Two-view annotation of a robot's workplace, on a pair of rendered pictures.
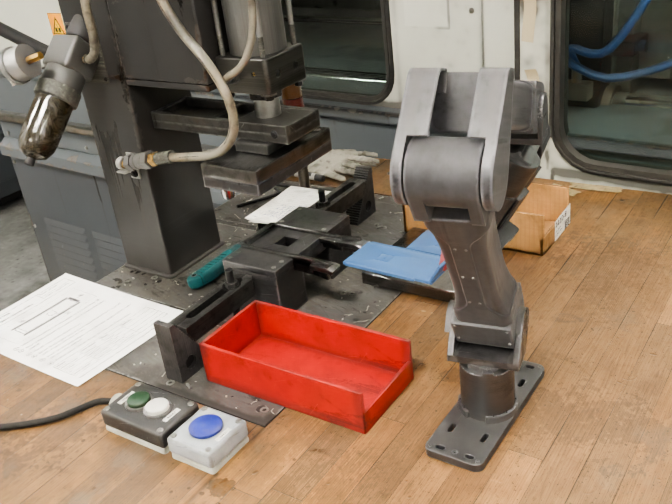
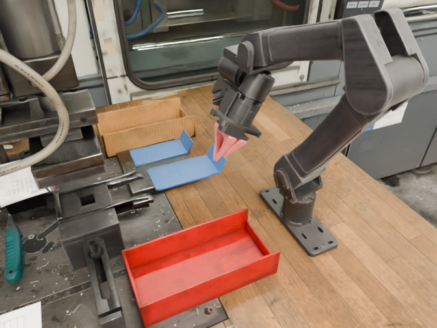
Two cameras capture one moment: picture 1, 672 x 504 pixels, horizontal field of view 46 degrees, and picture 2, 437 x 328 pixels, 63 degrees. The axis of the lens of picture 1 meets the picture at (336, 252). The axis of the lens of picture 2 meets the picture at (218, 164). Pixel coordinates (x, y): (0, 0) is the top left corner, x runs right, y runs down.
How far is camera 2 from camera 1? 0.75 m
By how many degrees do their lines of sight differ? 52
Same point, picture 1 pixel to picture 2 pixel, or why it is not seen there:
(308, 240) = (102, 191)
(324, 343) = (186, 245)
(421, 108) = (379, 43)
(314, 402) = (244, 278)
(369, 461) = (300, 282)
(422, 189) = (399, 97)
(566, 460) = (348, 215)
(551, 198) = (172, 106)
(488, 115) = (409, 38)
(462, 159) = (415, 69)
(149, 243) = not seen: outside the picture
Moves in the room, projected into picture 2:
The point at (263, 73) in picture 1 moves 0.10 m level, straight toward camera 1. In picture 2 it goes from (71, 67) to (128, 79)
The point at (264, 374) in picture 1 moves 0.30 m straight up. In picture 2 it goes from (205, 287) to (198, 131)
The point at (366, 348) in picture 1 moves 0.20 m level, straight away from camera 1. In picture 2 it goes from (218, 229) to (138, 194)
